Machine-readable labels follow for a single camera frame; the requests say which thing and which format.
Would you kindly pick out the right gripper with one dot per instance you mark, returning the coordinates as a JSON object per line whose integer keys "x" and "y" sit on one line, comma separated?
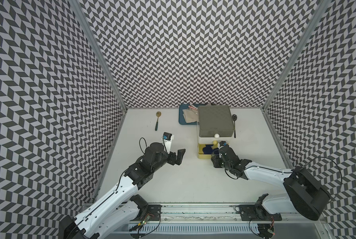
{"x": 215, "y": 162}

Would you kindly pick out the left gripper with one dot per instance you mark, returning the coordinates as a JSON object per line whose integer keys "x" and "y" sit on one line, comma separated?
{"x": 172, "y": 160}

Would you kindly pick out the three-drawer storage cabinet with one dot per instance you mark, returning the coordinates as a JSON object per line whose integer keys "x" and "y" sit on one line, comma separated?
{"x": 215, "y": 125}

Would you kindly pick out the navy brooch box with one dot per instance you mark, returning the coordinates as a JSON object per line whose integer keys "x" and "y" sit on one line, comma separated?
{"x": 208, "y": 149}

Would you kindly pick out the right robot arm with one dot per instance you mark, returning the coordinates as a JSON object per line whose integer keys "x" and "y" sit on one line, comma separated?
{"x": 303, "y": 194}

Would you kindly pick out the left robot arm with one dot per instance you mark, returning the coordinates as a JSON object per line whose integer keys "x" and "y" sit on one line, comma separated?
{"x": 122, "y": 203}

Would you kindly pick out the blue tray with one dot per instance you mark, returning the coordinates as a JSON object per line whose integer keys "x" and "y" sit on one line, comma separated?
{"x": 181, "y": 117}

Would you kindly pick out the beige folded napkin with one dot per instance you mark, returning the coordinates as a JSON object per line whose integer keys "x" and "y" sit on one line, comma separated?
{"x": 190, "y": 116}

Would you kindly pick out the black spoon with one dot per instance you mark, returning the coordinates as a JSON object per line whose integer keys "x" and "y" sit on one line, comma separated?
{"x": 234, "y": 118}

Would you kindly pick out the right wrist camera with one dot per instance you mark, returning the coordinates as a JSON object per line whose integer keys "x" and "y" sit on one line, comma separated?
{"x": 222, "y": 144}

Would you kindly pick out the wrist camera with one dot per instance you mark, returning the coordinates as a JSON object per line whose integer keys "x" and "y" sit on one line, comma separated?
{"x": 167, "y": 141}
{"x": 222, "y": 144}

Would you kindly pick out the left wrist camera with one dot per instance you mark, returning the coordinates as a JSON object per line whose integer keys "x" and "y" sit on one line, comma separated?
{"x": 167, "y": 141}

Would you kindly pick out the aluminium front rail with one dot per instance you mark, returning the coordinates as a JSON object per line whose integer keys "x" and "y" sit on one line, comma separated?
{"x": 175, "y": 213}

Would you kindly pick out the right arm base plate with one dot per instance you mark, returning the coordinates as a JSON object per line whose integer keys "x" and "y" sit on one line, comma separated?
{"x": 251, "y": 212}

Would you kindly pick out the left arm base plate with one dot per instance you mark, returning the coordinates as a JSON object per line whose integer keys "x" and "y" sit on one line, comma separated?
{"x": 152, "y": 210}

